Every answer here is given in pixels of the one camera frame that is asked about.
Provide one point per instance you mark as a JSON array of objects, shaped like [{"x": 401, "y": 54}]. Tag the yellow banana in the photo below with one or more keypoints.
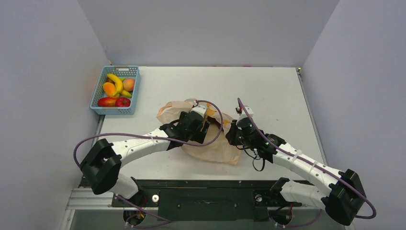
[
  {"x": 118, "y": 84},
  {"x": 125, "y": 93}
]

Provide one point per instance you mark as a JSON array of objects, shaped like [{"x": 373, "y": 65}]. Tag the red tomato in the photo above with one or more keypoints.
[{"x": 123, "y": 102}]

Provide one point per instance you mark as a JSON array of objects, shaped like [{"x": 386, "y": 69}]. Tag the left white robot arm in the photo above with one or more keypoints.
[{"x": 101, "y": 166}]

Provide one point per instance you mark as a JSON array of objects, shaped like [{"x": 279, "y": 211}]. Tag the aluminium frame rail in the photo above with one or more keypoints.
[{"x": 88, "y": 198}]

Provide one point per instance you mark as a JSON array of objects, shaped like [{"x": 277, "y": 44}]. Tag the blue plastic basket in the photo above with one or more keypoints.
[{"x": 130, "y": 71}]

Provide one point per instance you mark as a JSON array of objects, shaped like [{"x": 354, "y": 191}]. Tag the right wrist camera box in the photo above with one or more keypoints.
[{"x": 244, "y": 112}]

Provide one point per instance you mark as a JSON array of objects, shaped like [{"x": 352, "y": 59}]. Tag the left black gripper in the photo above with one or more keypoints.
[{"x": 199, "y": 136}]

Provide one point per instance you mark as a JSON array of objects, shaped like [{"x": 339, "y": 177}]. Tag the orange peach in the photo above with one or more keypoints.
[{"x": 129, "y": 84}]

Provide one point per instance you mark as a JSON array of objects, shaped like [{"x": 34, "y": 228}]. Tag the red yellow mango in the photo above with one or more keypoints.
[{"x": 107, "y": 102}]

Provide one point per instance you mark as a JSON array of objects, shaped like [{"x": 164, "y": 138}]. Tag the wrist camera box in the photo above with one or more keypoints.
[
  {"x": 244, "y": 112},
  {"x": 200, "y": 109}
]

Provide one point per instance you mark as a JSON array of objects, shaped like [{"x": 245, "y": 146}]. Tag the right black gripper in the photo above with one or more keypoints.
[{"x": 233, "y": 133}]

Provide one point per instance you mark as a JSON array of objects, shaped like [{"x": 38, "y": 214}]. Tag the translucent orange plastic bag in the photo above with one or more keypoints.
[{"x": 220, "y": 150}]

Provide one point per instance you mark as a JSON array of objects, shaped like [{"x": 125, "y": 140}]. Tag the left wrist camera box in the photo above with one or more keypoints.
[{"x": 200, "y": 109}]

